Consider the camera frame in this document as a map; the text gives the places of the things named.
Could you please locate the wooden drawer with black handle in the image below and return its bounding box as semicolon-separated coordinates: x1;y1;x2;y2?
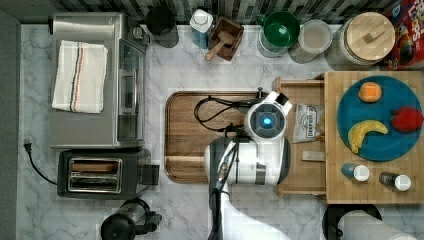
272;77;326;196

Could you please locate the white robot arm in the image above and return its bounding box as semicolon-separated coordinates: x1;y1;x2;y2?
204;91;292;240

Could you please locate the bagged snack in drawer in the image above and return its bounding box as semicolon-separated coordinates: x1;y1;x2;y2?
293;103;325;143

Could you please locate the small wooden block in drawer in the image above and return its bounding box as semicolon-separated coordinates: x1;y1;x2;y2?
302;151;326;162

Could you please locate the wooden cutting board tray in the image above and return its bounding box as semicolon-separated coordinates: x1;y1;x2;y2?
164;91;257;184

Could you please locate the wooden utensil holder box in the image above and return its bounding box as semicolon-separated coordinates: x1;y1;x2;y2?
205;16;244;61

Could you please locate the wooden spoon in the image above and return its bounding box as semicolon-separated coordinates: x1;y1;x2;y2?
205;31;235;61

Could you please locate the stainless toaster oven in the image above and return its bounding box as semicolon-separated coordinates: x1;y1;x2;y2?
50;12;149;149

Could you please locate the light blue glass cup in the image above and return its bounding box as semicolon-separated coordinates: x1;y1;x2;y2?
257;29;288;58

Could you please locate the blue bottle with white cap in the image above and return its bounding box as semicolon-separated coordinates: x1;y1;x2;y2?
190;9;213;49

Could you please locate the black cup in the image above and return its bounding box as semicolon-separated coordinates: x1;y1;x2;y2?
146;6;179;48

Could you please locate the green cup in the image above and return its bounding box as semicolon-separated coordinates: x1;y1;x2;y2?
256;11;300;49

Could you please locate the black toaster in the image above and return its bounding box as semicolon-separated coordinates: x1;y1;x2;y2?
57;149;160;200

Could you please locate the glass jar with white lid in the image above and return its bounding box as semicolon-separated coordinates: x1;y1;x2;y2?
289;20;333;64

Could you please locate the white striped towel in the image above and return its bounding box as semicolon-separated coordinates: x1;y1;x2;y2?
52;40;108;114

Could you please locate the wooden toast slice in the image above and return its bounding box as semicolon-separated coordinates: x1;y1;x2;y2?
70;162;118;173

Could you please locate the yellow banana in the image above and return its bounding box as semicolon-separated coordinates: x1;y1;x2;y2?
348;120;388;153

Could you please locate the black paper towel holder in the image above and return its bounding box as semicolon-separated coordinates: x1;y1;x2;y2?
322;204;382;240

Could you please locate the blue shaker with white cap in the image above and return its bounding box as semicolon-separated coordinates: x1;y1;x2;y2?
341;163;370;182

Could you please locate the orange fruit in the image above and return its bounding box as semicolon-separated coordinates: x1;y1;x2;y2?
358;82;382;103

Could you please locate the teal plate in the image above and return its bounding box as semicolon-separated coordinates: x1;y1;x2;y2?
337;75;421;162

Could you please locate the large jar with wooden lid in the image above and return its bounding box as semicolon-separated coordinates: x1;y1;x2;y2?
325;12;395;70

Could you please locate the white paper towel roll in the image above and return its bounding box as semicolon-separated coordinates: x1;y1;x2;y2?
338;210;417;240

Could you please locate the red apple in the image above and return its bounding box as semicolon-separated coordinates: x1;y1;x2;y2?
391;106;423;133

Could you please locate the grey shaker with white cap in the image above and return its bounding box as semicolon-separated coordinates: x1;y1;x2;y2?
379;172;412;191

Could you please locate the red cereal box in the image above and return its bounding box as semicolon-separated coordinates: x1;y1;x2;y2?
382;0;424;71

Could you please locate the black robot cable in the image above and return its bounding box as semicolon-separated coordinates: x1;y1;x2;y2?
193;95;254;133

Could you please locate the black toaster power cord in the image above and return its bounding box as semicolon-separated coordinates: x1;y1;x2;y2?
23;142;58;186

